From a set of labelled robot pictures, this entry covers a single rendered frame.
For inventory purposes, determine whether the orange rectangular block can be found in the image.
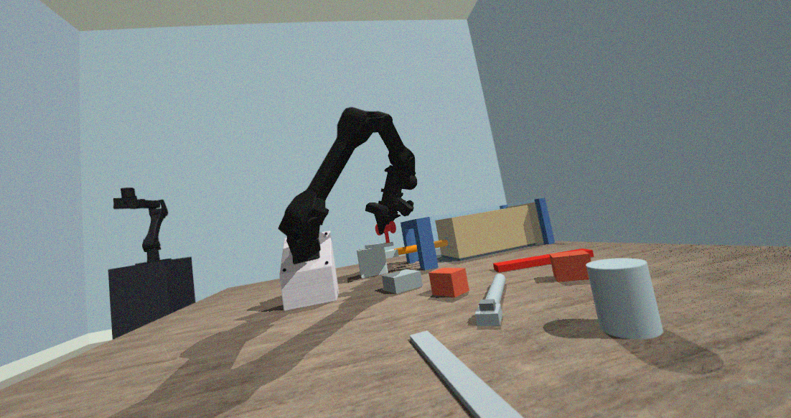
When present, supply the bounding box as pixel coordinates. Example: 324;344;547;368
550;250;591;282
429;268;469;297

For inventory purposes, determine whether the red flat bar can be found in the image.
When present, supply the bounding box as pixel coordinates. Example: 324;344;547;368
493;249;594;272

